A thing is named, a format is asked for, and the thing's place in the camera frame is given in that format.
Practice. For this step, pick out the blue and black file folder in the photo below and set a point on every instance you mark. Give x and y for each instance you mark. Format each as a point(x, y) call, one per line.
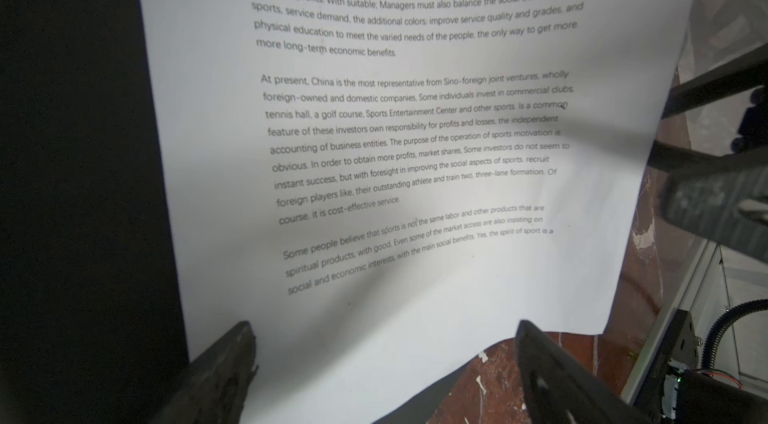
point(91, 326)

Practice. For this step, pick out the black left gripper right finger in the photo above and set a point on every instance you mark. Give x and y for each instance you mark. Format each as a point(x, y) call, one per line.
point(557, 389)

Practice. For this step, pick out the white printed paper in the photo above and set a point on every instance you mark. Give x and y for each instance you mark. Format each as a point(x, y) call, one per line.
point(386, 188)

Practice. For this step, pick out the aluminium front rail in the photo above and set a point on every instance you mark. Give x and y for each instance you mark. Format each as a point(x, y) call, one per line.
point(713, 281)

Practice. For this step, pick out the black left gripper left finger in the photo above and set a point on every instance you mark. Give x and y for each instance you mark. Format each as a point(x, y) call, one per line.
point(214, 387)

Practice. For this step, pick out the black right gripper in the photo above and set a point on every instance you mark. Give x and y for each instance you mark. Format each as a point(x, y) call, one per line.
point(706, 195)

